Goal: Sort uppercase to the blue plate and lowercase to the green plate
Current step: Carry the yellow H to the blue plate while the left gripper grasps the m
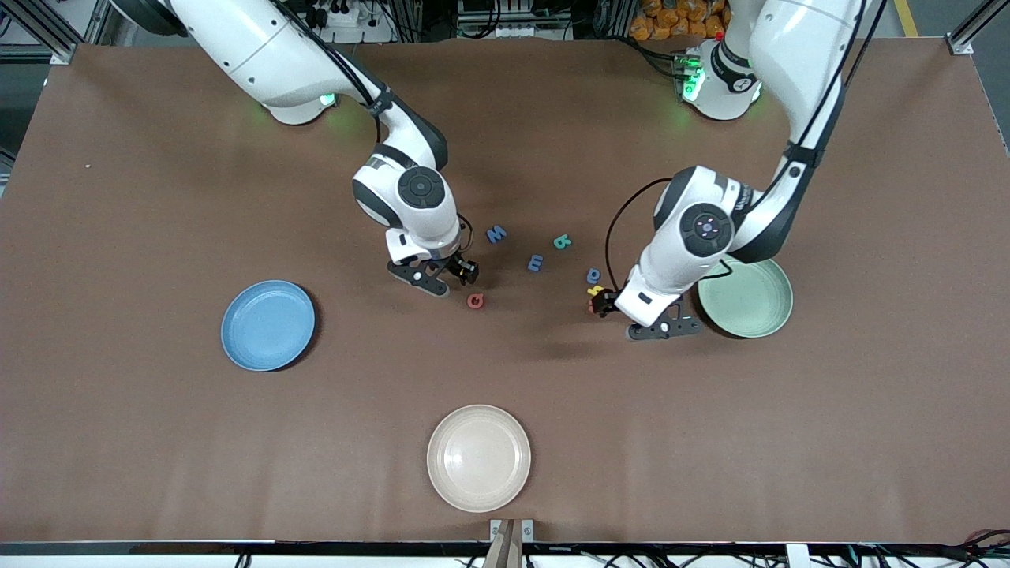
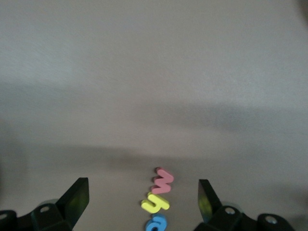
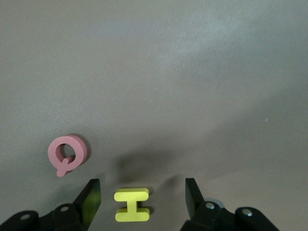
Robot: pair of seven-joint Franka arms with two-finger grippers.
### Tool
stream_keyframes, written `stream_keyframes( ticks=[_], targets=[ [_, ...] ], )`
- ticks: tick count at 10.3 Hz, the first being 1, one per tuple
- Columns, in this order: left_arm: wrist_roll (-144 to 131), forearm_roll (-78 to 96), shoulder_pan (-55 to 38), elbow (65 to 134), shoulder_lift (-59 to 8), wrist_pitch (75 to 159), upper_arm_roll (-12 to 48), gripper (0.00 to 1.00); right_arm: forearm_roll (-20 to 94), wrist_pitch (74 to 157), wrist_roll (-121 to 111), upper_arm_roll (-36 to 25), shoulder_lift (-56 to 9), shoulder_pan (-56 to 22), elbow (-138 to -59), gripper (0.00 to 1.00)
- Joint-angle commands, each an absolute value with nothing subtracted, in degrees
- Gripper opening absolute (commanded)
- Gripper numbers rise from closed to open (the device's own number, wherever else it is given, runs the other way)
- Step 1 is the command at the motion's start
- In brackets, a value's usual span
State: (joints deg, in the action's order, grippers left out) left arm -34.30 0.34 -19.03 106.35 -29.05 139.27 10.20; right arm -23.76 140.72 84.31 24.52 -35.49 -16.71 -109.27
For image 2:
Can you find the blue foam lowercase letter a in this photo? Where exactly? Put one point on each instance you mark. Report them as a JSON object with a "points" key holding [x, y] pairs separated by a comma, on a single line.
{"points": [[158, 220]]}

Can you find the yellow foam lowercase letter h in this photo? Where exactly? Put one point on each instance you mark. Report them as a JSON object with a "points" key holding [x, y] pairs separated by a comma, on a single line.
{"points": [[150, 205]]}

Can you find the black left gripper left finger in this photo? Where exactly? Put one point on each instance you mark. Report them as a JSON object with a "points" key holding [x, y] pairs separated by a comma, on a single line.
{"points": [[77, 199]]}

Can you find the pink foam letter w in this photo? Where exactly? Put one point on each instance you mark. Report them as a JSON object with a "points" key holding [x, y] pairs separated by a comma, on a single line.
{"points": [[164, 176]]}

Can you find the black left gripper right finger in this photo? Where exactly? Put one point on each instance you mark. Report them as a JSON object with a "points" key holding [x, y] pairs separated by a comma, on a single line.
{"points": [[207, 202]]}

